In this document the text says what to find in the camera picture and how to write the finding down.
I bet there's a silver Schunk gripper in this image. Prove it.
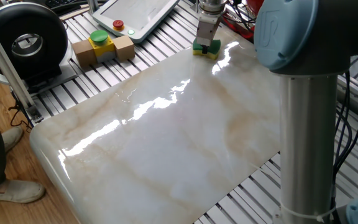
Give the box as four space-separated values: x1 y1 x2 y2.
196 21 220 55

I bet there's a green and yellow sponge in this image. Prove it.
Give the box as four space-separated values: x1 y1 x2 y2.
192 39 222 60

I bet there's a white gripper adapter plate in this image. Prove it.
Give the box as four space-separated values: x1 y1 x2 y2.
197 14 223 24

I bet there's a silver force sensor flange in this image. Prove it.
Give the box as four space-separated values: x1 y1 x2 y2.
199 0 226 16

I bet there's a white teach pendant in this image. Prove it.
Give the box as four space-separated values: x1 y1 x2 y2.
91 0 180 44

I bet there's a wooden block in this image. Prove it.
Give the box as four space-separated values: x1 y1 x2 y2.
112 35 135 62

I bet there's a yellow box with green button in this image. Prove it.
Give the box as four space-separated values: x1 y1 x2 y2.
88 29 117 63

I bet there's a marble pattern board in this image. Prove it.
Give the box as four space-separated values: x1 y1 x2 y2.
29 30 281 224

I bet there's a black keyboard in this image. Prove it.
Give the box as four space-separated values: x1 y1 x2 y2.
44 0 80 10

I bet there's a white zip tie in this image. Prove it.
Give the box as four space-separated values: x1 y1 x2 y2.
278 202 337 223

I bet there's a grey slip-on shoe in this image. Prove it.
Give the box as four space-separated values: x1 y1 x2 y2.
1 126 24 153
0 179 46 204

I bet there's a black gripper cable bundle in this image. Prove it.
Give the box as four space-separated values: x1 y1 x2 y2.
222 0 257 32

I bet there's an aluminium post with bracket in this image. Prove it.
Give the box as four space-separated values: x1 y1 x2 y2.
87 0 101 15

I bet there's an aluminium frame post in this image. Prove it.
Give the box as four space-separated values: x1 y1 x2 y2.
0 9 45 124

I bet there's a black round ring device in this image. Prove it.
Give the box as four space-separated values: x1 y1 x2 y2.
0 2 70 82

